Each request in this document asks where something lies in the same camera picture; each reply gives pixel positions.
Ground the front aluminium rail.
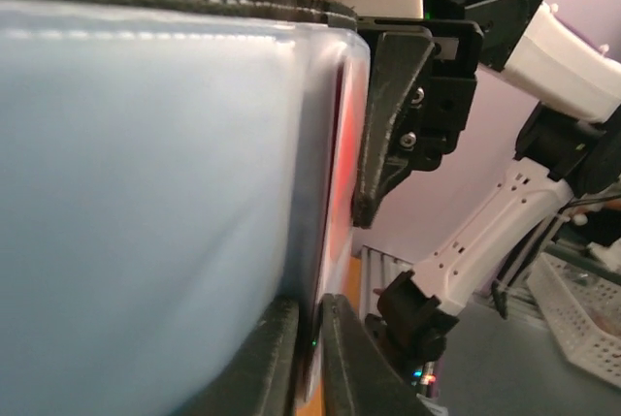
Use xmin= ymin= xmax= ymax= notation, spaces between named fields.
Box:
xmin=358 ymin=245 xmax=412 ymax=319

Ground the white perforated crate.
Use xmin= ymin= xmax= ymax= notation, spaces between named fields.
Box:
xmin=527 ymin=253 xmax=620 ymax=388

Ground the right circuit board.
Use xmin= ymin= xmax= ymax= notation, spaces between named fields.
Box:
xmin=411 ymin=362 xmax=440 ymax=397

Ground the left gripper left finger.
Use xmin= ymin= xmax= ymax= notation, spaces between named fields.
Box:
xmin=175 ymin=297 xmax=299 ymax=416

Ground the black card holder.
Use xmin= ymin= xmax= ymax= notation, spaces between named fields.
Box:
xmin=1 ymin=0 xmax=369 ymax=415

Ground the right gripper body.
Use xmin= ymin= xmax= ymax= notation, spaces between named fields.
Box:
xmin=359 ymin=19 xmax=483 ymax=172

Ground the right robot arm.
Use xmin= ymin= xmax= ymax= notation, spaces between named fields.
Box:
xmin=353 ymin=0 xmax=620 ymax=264

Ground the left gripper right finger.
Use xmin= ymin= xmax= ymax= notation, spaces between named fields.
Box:
xmin=321 ymin=294 xmax=431 ymax=416

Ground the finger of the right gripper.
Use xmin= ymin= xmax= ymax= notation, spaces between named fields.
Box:
xmin=351 ymin=31 xmax=434 ymax=229

